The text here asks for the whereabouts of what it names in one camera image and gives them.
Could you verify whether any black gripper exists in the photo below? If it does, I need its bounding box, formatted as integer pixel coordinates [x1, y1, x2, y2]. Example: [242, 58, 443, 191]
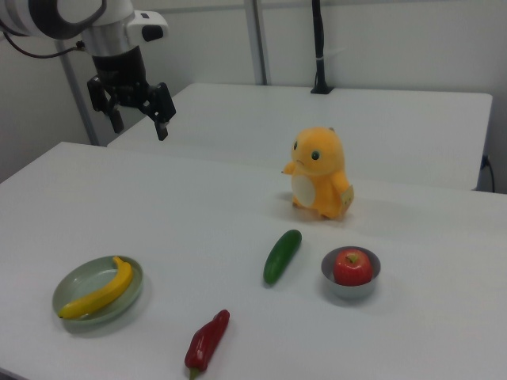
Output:
[86, 45, 177, 142]

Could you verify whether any green cucumber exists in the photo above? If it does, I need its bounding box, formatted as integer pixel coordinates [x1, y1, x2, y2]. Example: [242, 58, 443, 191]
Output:
[263, 229, 303, 285]

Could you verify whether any small grey metal bowl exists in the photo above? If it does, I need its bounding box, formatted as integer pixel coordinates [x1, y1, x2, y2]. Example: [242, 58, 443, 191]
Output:
[320, 245, 382, 300]

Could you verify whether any pale green plate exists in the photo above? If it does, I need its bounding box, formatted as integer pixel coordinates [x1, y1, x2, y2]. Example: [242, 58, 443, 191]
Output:
[52, 255, 144, 326]

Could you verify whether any yellow banana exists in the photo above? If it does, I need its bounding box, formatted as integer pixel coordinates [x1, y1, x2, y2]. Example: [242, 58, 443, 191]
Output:
[58, 256, 134, 320]

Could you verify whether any orange plush toy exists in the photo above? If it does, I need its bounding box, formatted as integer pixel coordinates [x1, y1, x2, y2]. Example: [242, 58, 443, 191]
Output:
[281, 125, 354, 219]

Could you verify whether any red chili pepper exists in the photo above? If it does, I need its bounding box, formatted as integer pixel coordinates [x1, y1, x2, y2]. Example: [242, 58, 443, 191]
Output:
[184, 309, 231, 380]

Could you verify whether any red apple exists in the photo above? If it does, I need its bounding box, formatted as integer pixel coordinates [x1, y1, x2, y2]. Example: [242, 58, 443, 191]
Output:
[332, 248, 373, 287]

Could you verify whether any thin aluminium frame post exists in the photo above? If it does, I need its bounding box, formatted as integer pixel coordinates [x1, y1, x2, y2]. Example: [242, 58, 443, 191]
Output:
[55, 39, 100, 146]

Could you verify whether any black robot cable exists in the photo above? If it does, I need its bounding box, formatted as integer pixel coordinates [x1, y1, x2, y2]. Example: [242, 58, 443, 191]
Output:
[0, 23, 86, 60]

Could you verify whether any wide aluminium frame post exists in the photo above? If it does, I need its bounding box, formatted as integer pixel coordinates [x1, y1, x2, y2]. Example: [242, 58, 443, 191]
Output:
[243, 0, 273, 86]

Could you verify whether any black camera stand pole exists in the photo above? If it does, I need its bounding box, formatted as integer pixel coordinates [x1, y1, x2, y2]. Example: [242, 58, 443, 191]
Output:
[310, 0, 334, 95]

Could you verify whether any black wall power cable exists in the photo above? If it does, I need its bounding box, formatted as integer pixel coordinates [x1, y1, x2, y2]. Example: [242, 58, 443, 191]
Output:
[481, 154, 497, 193]

